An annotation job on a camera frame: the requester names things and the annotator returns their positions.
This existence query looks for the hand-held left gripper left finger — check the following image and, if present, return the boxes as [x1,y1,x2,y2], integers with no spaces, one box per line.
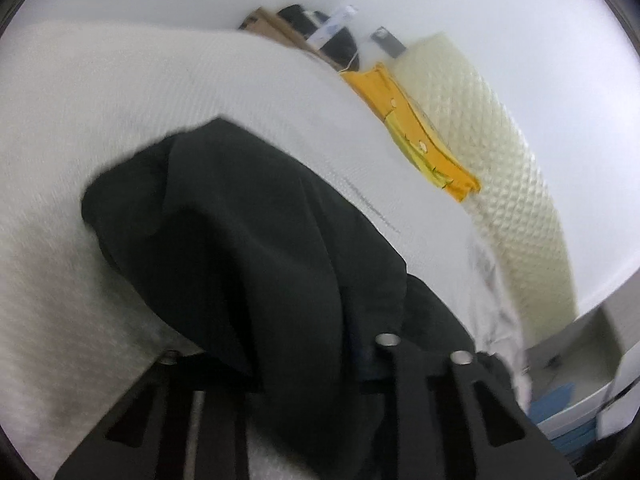
[54,350,251,480]

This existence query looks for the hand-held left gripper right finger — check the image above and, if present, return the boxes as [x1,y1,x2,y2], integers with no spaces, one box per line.
[367,332,578,480]

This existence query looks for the black garment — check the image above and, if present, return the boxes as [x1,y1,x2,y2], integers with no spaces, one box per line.
[80,116,506,480]

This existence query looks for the blue sheet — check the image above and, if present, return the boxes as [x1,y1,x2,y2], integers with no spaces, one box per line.
[529,384,576,422]

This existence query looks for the white storage box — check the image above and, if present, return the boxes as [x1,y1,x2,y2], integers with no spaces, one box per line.
[530,330,640,443]

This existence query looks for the cream quilted mattress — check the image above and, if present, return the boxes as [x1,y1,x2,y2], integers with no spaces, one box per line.
[392,31,580,346]

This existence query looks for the white textured bed sheet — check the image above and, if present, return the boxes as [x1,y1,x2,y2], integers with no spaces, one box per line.
[0,21,531,480]

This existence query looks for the yellow orange cloth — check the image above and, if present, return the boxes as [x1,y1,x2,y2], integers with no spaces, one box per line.
[340,62,482,204]

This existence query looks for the black tag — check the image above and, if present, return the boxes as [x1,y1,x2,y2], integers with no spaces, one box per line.
[370,26,407,59]

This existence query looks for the black bag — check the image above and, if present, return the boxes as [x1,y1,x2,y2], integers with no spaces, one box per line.
[276,4,362,72]

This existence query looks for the brown cardboard box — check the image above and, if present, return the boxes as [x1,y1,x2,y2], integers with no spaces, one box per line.
[238,7,346,72]

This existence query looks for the white and blue stick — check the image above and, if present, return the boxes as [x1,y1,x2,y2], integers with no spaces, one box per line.
[306,5,359,47]

